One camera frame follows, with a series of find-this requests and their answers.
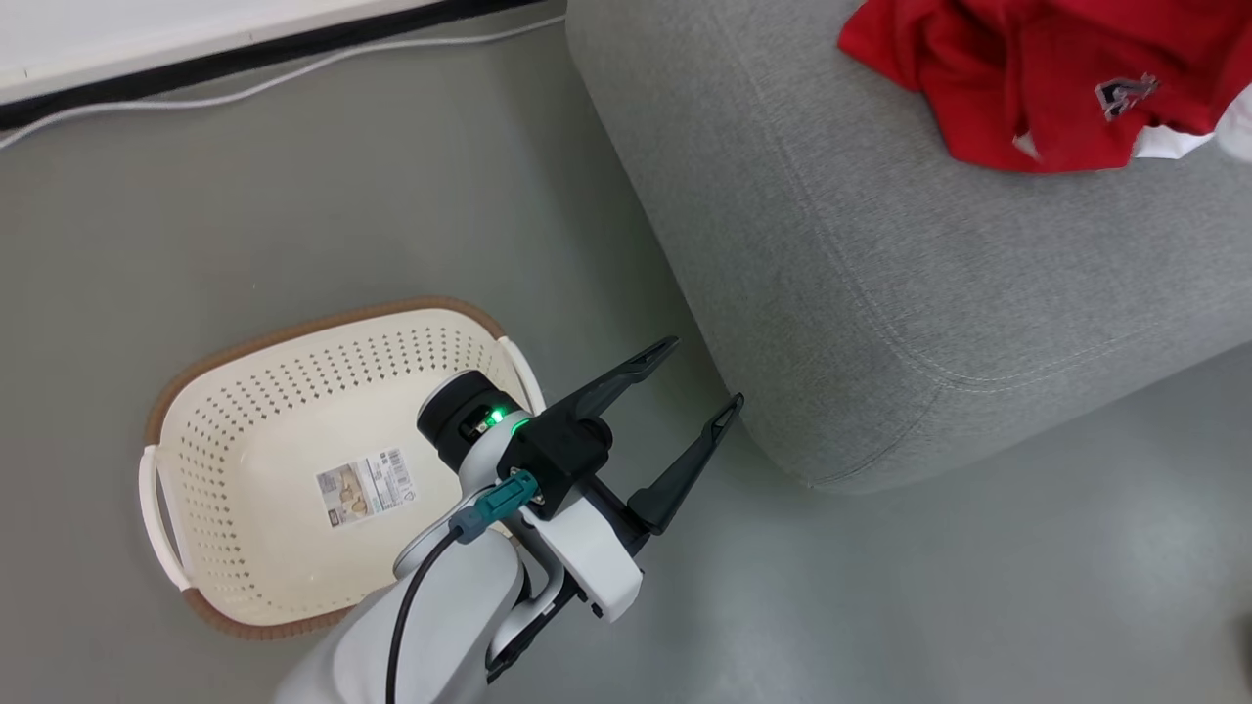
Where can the grey fabric sofa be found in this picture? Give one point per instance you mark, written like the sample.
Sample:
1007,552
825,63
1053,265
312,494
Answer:
880,293

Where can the cream perforated plastic laundry basket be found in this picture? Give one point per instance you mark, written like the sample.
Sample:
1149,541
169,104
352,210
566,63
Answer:
274,411

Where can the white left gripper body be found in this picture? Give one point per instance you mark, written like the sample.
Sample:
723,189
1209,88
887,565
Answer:
587,557

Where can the red and white jersey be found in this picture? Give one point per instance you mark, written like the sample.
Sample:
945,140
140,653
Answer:
1027,78

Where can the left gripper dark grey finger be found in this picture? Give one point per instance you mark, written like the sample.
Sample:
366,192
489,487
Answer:
690,469
611,386

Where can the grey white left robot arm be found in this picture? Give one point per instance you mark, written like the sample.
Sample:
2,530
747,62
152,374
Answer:
440,616

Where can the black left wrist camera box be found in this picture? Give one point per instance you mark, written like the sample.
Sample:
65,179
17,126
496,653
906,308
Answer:
558,455

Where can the paper label sticker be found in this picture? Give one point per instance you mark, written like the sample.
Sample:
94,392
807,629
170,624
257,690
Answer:
364,487

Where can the white panel with black edge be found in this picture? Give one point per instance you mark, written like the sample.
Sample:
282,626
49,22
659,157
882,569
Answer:
147,39

